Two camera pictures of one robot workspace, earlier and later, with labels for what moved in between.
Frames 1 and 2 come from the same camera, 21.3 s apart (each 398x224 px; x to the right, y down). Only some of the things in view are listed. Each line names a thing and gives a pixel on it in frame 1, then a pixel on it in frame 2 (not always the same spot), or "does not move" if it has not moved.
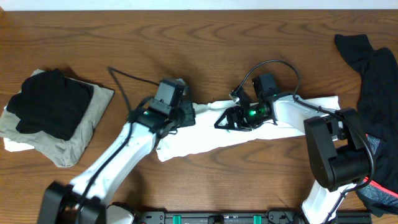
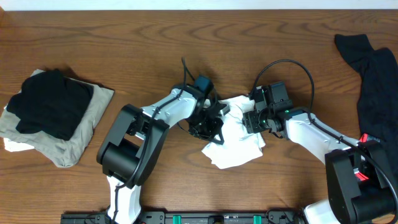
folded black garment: (50, 102) does not move
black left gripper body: (186, 114) -> (210, 125)
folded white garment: (12, 146) does not move
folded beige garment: (62, 153) does not move
